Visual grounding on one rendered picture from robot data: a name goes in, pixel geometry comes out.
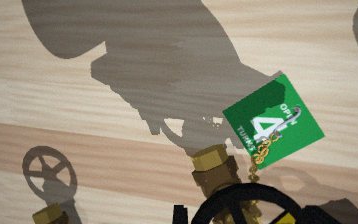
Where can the dark grey pipe with tee junction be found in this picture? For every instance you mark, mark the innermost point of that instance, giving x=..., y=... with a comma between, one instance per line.
x=216, y=173

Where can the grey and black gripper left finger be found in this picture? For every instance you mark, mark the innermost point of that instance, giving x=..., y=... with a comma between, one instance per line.
x=180, y=215

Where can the green tag with gold chain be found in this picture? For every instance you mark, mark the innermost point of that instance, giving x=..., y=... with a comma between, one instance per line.
x=268, y=127

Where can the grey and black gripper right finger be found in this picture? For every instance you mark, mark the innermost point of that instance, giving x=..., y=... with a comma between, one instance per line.
x=319, y=216

